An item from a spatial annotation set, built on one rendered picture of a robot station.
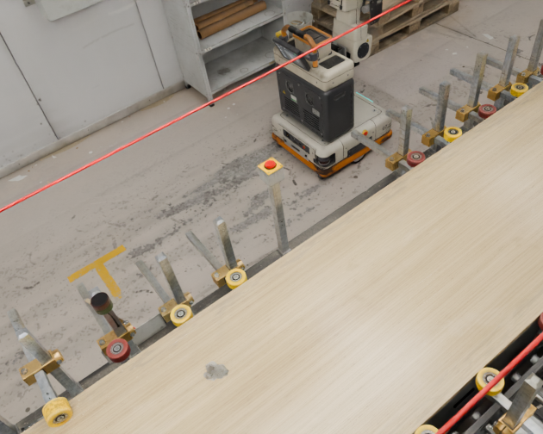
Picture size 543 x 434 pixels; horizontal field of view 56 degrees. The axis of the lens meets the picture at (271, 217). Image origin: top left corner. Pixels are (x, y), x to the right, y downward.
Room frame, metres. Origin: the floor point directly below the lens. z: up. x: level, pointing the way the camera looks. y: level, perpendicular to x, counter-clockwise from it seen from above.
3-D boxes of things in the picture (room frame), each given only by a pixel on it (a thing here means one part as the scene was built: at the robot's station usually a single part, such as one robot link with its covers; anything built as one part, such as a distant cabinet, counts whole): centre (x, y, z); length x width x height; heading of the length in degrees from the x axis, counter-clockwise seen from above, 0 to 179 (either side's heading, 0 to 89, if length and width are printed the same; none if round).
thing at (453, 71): (2.23, -1.25, 0.83); 0.43 x 0.03 x 0.04; 29
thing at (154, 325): (1.10, 0.62, 0.75); 0.26 x 0.01 x 0.10; 119
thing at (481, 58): (2.05, -1.11, 0.91); 0.04 x 0.04 x 0.48; 29
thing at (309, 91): (2.93, -0.46, 0.59); 0.55 x 0.34 x 0.83; 29
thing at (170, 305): (1.18, 0.43, 0.81); 0.14 x 0.06 x 0.05; 119
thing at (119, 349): (0.98, 0.63, 0.85); 0.08 x 0.08 x 0.11
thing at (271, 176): (1.44, -0.03, 1.18); 0.07 x 0.07 x 0.08; 29
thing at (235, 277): (1.20, 0.18, 0.85); 0.08 x 0.08 x 0.11
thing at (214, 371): (0.82, 0.28, 0.91); 0.09 x 0.07 x 0.02; 64
